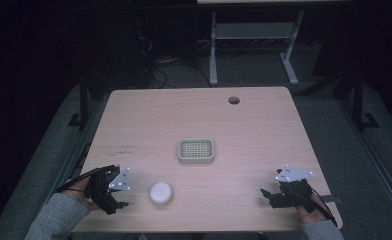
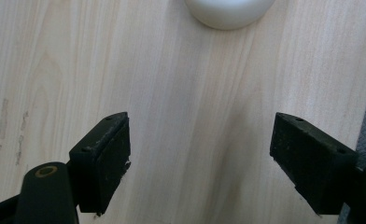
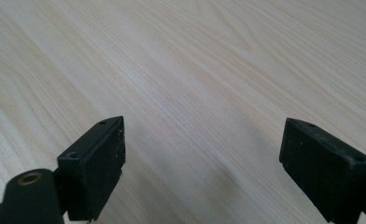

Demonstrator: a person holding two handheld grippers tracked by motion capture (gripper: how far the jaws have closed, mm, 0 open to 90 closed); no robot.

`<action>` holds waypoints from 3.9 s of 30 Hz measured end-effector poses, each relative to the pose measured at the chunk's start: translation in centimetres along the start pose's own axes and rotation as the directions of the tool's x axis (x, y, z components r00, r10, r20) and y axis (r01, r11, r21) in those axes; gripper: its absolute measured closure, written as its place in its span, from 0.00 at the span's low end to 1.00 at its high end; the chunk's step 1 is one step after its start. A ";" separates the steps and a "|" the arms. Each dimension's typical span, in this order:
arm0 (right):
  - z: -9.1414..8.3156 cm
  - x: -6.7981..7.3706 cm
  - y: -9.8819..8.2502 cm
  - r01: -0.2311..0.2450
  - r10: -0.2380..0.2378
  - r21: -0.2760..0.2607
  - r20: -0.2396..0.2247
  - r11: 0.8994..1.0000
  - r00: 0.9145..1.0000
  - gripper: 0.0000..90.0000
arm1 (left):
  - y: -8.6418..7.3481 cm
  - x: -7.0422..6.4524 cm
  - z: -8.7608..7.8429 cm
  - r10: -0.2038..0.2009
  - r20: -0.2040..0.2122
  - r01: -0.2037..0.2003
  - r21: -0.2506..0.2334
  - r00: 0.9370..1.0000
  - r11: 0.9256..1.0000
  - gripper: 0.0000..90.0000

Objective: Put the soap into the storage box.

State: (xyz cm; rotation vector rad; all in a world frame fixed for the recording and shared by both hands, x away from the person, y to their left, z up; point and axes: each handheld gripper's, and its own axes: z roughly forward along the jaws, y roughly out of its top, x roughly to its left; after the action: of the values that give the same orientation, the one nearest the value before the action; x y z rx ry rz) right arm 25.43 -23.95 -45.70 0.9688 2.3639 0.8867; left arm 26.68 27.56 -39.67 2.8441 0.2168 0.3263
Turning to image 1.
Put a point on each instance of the white mesh basket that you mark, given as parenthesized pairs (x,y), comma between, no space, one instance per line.
(196,150)

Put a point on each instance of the white round soap bar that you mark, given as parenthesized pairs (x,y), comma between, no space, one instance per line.
(161,193)

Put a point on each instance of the white metal desk frame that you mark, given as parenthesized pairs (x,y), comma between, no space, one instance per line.
(255,31)

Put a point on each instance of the person's right hand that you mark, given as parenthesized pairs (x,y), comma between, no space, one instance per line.
(312,211)

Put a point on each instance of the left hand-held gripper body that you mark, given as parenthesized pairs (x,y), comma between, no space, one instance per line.
(99,186)

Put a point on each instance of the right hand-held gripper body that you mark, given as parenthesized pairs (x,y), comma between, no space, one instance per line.
(294,186)

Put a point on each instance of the person's left hand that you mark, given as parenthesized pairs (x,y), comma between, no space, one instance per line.
(80,193)

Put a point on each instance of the black metal stand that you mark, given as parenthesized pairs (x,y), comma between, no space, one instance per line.
(83,103)
(359,103)

